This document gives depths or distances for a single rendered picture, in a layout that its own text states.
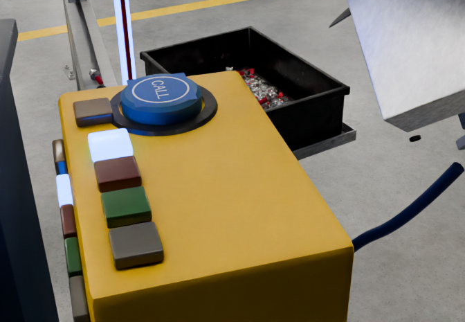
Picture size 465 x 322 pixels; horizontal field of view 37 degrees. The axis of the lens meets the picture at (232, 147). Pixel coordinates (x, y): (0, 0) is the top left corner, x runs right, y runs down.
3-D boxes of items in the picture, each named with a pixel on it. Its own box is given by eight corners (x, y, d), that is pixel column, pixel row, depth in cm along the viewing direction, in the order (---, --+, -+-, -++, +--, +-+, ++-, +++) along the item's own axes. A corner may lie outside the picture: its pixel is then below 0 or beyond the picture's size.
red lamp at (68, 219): (86, 285, 30) (77, 231, 28) (72, 288, 30) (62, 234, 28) (81, 253, 32) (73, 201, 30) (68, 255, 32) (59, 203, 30)
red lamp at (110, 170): (142, 188, 29) (141, 176, 28) (99, 195, 28) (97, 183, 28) (135, 165, 30) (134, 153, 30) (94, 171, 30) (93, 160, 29)
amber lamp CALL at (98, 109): (114, 123, 33) (113, 112, 33) (77, 129, 33) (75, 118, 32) (109, 106, 35) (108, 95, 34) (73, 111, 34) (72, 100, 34)
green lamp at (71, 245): (92, 325, 28) (82, 269, 27) (77, 327, 28) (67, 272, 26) (86, 288, 30) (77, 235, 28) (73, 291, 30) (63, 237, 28)
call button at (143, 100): (211, 130, 33) (210, 98, 33) (129, 142, 33) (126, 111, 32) (192, 93, 37) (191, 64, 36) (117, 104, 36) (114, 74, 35)
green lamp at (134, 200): (153, 222, 27) (151, 210, 26) (106, 230, 26) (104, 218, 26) (145, 196, 28) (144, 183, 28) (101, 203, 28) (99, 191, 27)
